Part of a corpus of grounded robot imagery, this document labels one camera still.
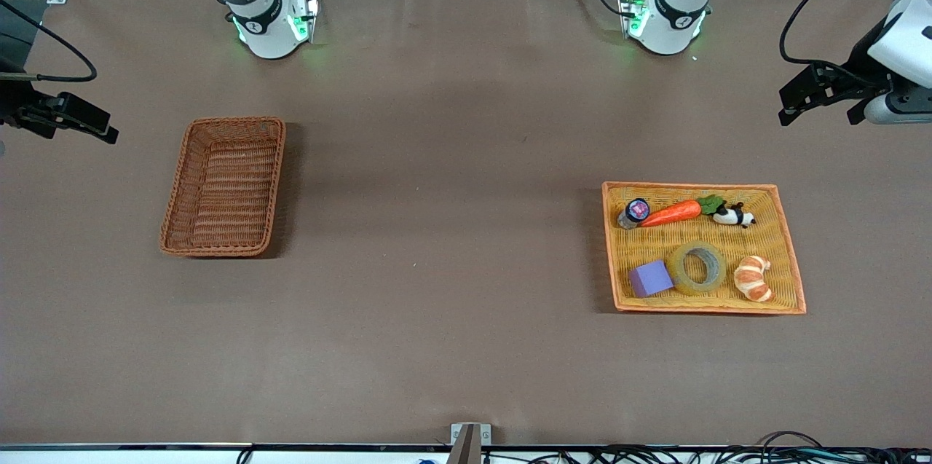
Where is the yellow packing tape roll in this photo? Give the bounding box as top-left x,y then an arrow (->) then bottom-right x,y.
668,240 -> 727,296

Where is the brown wicker basket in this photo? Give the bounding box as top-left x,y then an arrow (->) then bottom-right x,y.
159,117 -> 286,259

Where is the yellow basket with orange rim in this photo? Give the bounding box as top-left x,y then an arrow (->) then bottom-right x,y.
601,181 -> 807,315

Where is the black and white panda toy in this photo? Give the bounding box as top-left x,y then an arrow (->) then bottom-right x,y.
712,202 -> 757,229

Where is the orange toy carrot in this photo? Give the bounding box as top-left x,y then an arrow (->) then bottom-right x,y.
639,194 -> 727,229

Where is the toy croissant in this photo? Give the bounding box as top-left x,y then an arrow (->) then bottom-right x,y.
733,255 -> 774,303

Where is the small jar with purple lid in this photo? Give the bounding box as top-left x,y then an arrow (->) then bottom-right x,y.
617,198 -> 651,230

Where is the purple foam cube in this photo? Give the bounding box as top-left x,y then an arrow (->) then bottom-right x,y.
628,259 -> 675,299

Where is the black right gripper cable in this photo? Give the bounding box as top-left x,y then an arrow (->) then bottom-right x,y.
0,0 -> 98,84

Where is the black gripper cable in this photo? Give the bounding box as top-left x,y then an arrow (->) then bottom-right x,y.
0,0 -> 98,84
778,0 -> 898,79

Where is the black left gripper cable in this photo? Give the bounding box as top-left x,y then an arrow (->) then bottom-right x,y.
778,0 -> 898,79

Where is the black cable bundle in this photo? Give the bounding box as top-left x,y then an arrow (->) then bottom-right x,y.
481,430 -> 932,464

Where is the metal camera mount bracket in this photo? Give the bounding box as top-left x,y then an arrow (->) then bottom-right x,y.
446,422 -> 493,464

